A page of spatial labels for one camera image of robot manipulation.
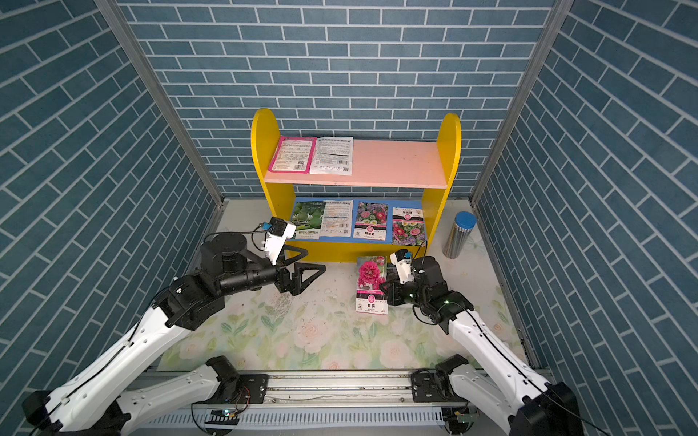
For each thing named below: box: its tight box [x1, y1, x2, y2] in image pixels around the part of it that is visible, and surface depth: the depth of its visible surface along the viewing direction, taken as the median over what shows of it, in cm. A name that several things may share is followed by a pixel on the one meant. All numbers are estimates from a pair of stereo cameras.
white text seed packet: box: [309, 136, 354, 176], surface depth 77 cm
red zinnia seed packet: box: [391, 207, 427, 248], surface depth 95 cm
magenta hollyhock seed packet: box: [355, 255, 389, 316], surface depth 82 cm
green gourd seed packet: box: [290, 200, 327, 240], surface depth 99 cm
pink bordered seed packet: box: [268, 136, 318, 174], surface depth 77 cm
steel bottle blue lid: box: [441, 210, 478, 259], surface depth 94 cm
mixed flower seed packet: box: [352, 201, 389, 241], surface depth 96 cm
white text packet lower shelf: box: [319, 199, 354, 238], surface depth 98 cm
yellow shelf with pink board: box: [250, 108, 462, 266], surface depth 82 cm
